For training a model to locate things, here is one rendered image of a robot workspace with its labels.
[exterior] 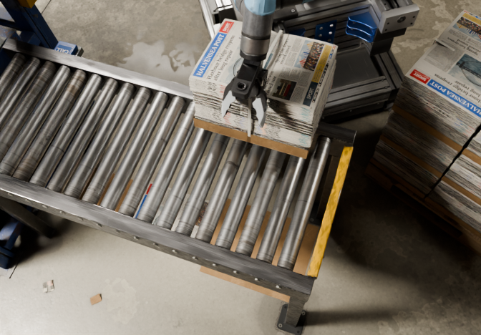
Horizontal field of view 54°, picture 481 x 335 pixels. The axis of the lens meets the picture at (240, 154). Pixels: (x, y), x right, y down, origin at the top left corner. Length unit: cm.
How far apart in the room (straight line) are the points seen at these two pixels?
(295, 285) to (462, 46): 100
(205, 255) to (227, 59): 58
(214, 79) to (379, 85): 120
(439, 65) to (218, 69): 77
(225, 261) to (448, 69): 97
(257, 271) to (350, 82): 128
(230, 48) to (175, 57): 136
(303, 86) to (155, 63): 156
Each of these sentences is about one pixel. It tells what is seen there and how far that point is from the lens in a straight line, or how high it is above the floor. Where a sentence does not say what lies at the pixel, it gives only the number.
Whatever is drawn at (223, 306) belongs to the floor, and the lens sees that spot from 219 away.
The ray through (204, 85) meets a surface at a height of 104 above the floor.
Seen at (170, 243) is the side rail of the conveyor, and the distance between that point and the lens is 144.
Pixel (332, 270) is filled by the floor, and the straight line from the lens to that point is 223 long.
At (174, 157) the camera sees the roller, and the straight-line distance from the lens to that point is 154.
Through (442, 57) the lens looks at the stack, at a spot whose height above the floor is 83.
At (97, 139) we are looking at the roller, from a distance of 164.
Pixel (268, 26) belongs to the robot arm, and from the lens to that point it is 120.
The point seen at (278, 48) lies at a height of 102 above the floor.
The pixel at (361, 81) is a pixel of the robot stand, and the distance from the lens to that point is 241.
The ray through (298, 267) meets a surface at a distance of 222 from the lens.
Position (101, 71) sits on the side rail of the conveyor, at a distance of 180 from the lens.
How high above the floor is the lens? 216
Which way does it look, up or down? 64 degrees down
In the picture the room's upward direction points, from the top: 8 degrees counter-clockwise
